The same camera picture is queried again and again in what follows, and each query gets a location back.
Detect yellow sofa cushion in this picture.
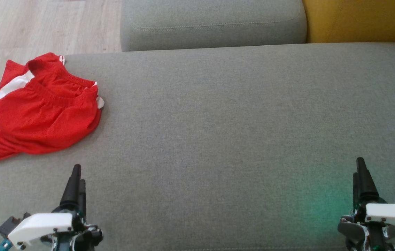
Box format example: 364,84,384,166
302,0,395,44

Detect grey sofa back cushion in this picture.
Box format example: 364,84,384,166
120,0,308,52

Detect red shorts white stripes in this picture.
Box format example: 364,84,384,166
0,71,102,164

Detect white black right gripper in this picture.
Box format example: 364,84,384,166
349,157,395,251

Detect grey sofa seat cushion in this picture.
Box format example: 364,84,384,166
0,43,395,251

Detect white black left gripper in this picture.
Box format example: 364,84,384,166
8,164,104,251

